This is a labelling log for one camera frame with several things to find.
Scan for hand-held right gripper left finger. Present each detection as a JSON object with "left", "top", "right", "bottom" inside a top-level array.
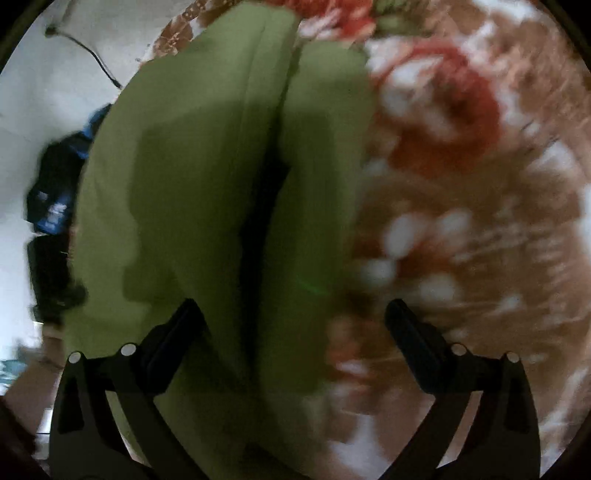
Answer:
[{"left": 48, "top": 298, "right": 208, "bottom": 480}]

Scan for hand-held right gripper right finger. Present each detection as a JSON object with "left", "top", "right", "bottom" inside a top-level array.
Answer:
[{"left": 379, "top": 299, "right": 541, "bottom": 480}]

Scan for green hooded jacket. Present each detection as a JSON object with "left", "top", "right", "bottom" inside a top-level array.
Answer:
[{"left": 62, "top": 2, "right": 377, "bottom": 480}]

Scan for floral printed blanket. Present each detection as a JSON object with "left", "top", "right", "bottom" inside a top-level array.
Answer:
[{"left": 141, "top": 0, "right": 591, "bottom": 480}]

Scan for blue and black jacket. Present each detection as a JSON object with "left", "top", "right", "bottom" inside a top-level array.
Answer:
[{"left": 24, "top": 104, "right": 114, "bottom": 324}]

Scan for black cable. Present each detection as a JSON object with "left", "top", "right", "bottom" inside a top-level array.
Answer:
[{"left": 45, "top": 25, "right": 123, "bottom": 90}]

